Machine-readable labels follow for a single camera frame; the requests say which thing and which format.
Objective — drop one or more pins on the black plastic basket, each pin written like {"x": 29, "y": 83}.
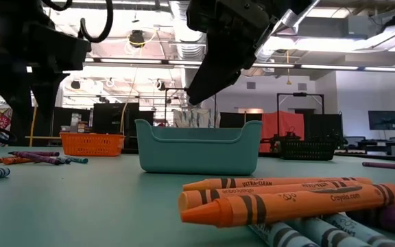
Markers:
{"x": 307, "y": 151}

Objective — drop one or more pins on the clear centre tray with screws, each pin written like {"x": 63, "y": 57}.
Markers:
{"x": 197, "y": 154}

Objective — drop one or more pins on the red cloth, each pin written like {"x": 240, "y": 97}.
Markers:
{"x": 279, "y": 123}

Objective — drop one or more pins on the orange plastic basket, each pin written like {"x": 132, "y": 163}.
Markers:
{"x": 91, "y": 144}

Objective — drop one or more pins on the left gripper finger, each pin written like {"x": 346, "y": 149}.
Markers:
{"x": 48, "y": 92}
{"x": 5, "y": 92}

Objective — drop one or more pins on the stacked small boxes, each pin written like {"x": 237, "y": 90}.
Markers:
{"x": 75, "y": 120}

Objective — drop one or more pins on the wall air vent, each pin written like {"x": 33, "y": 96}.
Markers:
{"x": 251, "y": 85}
{"x": 302, "y": 86}

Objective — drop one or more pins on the black partition panel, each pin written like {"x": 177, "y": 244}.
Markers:
{"x": 57, "y": 123}
{"x": 324, "y": 127}
{"x": 231, "y": 120}

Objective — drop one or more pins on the wall monitor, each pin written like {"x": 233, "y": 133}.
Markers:
{"x": 384, "y": 120}

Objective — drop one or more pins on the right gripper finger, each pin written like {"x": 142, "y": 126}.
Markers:
{"x": 230, "y": 51}
{"x": 214, "y": 82}

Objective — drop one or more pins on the white patterned cloth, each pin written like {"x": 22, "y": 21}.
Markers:
{"x": 194, "y": 118}

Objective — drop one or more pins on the office desk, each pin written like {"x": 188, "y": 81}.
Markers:
{"x": 376, "y": 144}

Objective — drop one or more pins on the large black monitor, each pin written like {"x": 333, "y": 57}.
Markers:
{"x": 115, "y": 118}

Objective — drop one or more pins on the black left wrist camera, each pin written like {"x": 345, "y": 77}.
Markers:
{"x": 60, "y": 51}

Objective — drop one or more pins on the ribbed silver air duct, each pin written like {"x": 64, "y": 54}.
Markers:
{"x": 298, "y": 15}
{"x": 189, "y": 49}

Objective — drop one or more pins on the black frame stand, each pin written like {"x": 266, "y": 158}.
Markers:
{"x": 299, "y": 94}

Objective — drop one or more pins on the white rectangular air duct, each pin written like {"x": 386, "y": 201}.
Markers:
{"x": 355, "y": 27}

